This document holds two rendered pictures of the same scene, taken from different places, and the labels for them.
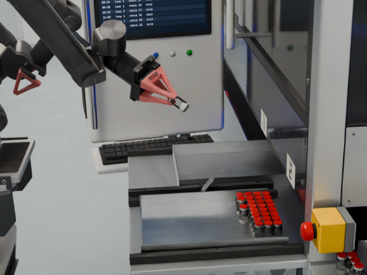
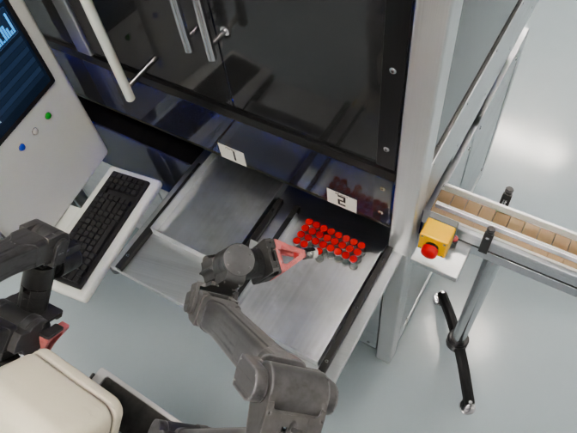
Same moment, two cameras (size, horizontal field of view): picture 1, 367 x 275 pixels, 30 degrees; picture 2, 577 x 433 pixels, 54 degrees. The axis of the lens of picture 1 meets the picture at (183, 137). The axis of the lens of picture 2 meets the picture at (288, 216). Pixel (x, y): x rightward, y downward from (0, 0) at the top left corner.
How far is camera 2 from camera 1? 126 cm
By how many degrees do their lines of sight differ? 49
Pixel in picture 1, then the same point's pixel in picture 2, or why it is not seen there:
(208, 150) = (177, 203)
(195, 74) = (63, 130)
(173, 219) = (275, 305)
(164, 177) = (191, 266)
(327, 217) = (441, 234)
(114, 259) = not seen: hidden behind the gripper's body
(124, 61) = not seen: hidden behind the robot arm
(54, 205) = not seen: outside the picture
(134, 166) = (147, 278)
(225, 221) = (307, 270)
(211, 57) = (67, 102)
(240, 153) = (200, 182)
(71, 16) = (60, 242)
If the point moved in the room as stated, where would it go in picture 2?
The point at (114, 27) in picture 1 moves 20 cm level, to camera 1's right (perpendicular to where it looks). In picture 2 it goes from (238, 255) to (303, 173)
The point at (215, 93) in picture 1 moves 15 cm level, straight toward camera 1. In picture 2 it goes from (88, 129) to (120, 149)
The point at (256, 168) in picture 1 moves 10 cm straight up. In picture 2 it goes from (239, 191) to (233, 170)
